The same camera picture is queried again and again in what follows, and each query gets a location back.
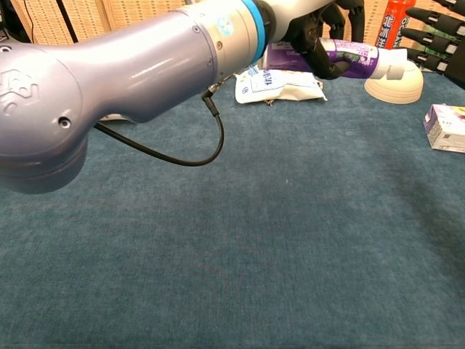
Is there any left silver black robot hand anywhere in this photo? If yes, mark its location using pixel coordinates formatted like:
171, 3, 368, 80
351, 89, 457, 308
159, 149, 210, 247
254, 0, 366, 81

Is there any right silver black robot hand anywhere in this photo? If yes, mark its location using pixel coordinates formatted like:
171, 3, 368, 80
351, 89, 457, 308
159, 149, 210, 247
399, 0, 465, 88

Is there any purple white toothpaste tube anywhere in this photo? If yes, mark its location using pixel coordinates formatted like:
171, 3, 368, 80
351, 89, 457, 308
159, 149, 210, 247
262, 38, 408, 81

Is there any orange drink can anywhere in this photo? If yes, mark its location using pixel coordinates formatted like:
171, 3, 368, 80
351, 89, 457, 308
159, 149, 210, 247
373, 0, 417, 50

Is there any white printed snack bag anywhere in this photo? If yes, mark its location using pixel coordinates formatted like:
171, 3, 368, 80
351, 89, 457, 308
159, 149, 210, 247
234, 65, 328, 105

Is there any beige upturned bowl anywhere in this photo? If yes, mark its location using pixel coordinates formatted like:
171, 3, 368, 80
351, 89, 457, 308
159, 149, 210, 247
363, 60, 424, 105

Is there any purple white drink carton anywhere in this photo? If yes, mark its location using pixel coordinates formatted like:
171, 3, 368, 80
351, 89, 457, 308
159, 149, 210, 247
423, 103, 465, 154

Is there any woven bamboo folding screen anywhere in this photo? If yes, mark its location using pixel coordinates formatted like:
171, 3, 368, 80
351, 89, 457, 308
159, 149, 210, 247
10, 0, 465, 55

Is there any blue table cloth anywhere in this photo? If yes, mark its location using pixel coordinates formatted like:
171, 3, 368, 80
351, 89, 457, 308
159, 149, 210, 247
0, 71, 465, 349

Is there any black tripod stand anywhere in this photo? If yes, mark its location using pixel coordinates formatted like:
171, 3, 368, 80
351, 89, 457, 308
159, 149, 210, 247
54, 0, 79, 44

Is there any dark wheeled equipment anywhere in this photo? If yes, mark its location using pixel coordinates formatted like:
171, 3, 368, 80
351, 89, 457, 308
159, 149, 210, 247
0, 0, 32, 45

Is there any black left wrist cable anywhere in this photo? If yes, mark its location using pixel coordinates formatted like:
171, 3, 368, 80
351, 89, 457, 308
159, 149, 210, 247
93, 87, 225, 167

